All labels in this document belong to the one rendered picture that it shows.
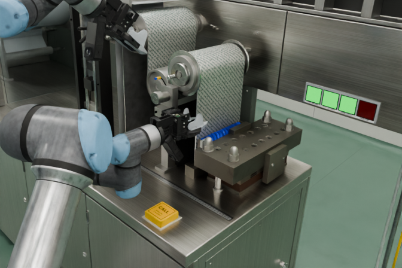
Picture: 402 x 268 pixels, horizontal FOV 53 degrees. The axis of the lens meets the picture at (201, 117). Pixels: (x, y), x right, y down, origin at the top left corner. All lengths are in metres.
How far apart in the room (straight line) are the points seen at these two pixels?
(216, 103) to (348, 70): 0.43
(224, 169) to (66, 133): 0.59
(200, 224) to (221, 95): 0.44
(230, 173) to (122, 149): 0.34
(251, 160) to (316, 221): 1.59
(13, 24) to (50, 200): 0.35
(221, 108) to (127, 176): 0.43
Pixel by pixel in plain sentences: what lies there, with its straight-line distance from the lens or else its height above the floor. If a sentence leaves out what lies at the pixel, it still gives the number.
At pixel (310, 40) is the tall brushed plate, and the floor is 1.36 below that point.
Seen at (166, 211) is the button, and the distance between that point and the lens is 1.19.
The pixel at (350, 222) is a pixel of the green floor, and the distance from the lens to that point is 2.88.
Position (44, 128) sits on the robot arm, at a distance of 0.79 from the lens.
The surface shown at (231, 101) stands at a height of 1.12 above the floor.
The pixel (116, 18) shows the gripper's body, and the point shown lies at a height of 1.45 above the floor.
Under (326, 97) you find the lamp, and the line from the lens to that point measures 1.38.
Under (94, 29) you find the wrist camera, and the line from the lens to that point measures 1.07.
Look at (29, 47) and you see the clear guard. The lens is 2.08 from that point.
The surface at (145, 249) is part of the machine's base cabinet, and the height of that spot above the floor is 0.78.
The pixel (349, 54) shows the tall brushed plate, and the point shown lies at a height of 1.34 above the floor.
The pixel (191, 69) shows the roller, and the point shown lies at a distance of 1.25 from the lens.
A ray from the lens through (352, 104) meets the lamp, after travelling 1.35.
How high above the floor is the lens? 1.64
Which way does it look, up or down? 24 degrees down
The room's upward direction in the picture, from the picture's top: 3 degrees clockwise
